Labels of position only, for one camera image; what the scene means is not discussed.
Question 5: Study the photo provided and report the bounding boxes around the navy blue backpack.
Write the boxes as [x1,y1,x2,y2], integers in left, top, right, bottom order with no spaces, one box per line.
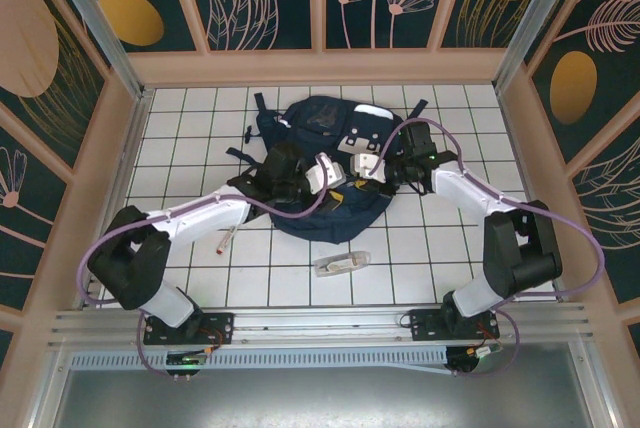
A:
[225,92,430,245]

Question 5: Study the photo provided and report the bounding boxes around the clear plastic case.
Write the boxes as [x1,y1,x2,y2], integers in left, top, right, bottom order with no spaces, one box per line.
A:
[313,249,373,279]

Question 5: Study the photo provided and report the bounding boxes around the red white marker pen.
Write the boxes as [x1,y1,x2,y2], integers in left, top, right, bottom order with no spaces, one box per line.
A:
[215,225,239,256]

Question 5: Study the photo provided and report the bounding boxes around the grey sheet metal panel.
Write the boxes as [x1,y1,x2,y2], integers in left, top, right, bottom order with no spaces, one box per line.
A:
[47,342,609,428]

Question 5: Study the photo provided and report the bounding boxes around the long aluminium base rail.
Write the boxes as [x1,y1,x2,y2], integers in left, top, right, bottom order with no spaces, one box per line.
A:
[49,301,591,349]

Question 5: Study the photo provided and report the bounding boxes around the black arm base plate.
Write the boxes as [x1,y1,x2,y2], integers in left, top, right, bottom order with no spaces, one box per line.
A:
[143,311,235,347]
[408,307,500,342]

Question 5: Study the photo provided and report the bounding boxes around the grey slotted cable duct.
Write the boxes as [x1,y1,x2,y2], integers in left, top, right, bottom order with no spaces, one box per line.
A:
[69,346,454,373]

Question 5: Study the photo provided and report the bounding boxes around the aluminium table edge rail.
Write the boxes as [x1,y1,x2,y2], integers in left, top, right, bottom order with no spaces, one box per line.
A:
[74,89,154,310]

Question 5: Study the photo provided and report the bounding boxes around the aluminium frame post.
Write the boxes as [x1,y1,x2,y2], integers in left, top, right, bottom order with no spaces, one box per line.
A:
[42,0,151,99]
[492,0,584,94]

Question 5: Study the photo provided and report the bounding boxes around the purple sheathed cable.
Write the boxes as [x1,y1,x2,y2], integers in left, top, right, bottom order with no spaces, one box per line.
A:
[374,117,606,379]
[74,152,336,380]

